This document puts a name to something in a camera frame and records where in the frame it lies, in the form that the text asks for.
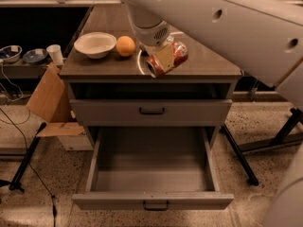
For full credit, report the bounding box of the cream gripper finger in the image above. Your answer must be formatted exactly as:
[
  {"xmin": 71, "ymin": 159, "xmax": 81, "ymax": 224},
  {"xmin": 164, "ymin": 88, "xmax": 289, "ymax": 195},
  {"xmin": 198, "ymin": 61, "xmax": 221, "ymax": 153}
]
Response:
[{"xmin": 154, "ymin": 44, "xmax": 174, "ymax": 72}]

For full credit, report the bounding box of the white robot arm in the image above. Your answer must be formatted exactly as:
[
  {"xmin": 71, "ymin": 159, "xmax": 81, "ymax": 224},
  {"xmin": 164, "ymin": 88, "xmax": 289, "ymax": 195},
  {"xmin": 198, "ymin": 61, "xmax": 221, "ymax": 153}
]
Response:
[{"xmin": 121, "ymin": 0, "xmax": 303, "ymax": 110}]

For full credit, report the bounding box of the grey drawer cabinet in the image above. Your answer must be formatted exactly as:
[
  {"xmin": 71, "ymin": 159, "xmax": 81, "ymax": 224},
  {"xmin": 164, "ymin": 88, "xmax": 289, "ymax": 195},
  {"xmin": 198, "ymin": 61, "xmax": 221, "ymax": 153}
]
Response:
[{"xmin": 59, "ymin": 4, "xmax": 243, "ymax": 149}]

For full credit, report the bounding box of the closed grey drawer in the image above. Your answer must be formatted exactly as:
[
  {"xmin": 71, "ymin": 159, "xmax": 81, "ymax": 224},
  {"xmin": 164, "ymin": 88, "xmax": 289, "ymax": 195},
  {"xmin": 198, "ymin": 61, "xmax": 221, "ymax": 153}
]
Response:
[{"xmin": 70, "ymin": 99, "xmax": 232, "ymax": 127}]

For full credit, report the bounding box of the open grey drawer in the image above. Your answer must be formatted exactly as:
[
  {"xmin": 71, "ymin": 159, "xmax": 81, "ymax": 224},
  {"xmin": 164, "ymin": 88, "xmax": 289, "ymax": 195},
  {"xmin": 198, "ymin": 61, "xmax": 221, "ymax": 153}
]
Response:
[{"xmin": 73, "ymin": 127, "xmax": 234, "ymax": 210}]

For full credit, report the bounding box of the orange fruit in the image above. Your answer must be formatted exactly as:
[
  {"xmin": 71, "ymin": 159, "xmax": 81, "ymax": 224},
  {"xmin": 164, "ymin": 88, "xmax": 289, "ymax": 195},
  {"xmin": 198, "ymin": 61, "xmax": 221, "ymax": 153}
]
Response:
[{"xmin": 116, "ymin": 36, "xmax": 135, "ymax": 57}]

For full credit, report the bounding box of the white paper bowl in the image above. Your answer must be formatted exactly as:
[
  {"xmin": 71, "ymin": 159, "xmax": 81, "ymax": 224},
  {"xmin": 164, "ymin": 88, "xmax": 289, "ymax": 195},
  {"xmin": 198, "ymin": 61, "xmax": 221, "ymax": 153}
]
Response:
[{"xmin": 74, "ymin": 32, "xmax": 116, "ymax": 60}]

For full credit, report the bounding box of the white paper cup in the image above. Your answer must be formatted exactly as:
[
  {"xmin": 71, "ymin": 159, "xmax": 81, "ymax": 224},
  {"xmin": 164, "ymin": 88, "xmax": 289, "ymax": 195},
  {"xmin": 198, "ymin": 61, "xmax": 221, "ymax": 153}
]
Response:
[{"xmin": 46, "ymin": 44, "xmax": 63, "ymax": 65}]

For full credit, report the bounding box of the brown cardboard box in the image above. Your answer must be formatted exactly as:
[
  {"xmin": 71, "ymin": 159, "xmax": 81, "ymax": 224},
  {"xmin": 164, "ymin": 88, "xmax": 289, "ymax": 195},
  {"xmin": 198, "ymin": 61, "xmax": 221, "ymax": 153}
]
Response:
[{"xmin": 26, "ymin": 63, "xmax": 93, "ymax": 150}]

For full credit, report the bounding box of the blue bowl on shelf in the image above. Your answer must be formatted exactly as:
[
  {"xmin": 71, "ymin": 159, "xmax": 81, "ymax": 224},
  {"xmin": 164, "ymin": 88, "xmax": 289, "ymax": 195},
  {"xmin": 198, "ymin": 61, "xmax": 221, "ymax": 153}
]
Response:
[{"xmin": 23, "ymin": 48, "xmax": 48, "ymax": 65}]

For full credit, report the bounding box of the black stand leg right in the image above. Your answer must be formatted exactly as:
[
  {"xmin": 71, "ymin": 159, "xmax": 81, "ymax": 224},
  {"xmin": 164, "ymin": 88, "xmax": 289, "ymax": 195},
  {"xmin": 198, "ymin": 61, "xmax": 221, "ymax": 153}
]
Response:
[{"xmin": 221, "ymin": 125, "xmax": 259, "ymax": 186}]

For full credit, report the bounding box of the blue white bowl far left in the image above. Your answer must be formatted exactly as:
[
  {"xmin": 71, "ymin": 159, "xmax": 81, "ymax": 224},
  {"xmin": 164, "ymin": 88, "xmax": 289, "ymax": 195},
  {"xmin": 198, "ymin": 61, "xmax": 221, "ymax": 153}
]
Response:
[{"xmin": 0, "ymin": 45, "xmax": 22, "ymax": 63}]

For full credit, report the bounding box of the black tripod leg left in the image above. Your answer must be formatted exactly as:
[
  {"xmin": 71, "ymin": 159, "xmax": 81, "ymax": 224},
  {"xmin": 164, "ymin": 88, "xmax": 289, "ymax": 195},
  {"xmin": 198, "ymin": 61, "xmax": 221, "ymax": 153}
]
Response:
[{"xmin": 9, "ymin": 123, "xmax": 46, "ymax": 192}]

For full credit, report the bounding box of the black closed drawer handle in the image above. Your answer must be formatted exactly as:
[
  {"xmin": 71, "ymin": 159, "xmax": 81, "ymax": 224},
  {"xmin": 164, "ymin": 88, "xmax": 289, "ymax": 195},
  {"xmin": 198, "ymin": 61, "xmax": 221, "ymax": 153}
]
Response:
[{"xmin": 139, "ymin": 107, "xmax": 166, "ymax": 115}]

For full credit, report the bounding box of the black open drawer handle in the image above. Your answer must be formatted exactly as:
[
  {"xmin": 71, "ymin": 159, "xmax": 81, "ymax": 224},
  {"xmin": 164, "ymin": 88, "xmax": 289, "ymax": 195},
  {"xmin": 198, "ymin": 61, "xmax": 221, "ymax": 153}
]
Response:
[{"xmin": 143, "ymin": 201, "xmax": 169, "ymax": 212}]

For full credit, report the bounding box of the black floor cable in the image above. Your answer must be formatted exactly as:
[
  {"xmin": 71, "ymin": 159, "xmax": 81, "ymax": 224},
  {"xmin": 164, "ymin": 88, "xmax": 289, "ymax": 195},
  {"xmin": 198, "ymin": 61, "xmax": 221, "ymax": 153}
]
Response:
[{"xmin": 0, "ymin": 107, "xmax": 59, "ymax": 227}]

